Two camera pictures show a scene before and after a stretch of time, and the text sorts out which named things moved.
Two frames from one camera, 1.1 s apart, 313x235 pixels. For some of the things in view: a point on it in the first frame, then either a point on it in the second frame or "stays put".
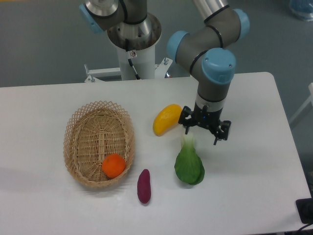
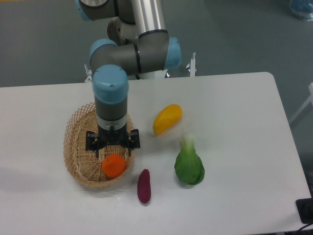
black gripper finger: [223, 130] → [133, 141]
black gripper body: [204, 118] → [112, 137]
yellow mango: [167, 118] stays put
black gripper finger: [185, 117] → [92, 143]
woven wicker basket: [94, 130] stays put
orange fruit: [113, 165] stays put
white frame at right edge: [310, 99] stays put
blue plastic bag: [304, 8] stays put
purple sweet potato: [144, 186] stays put
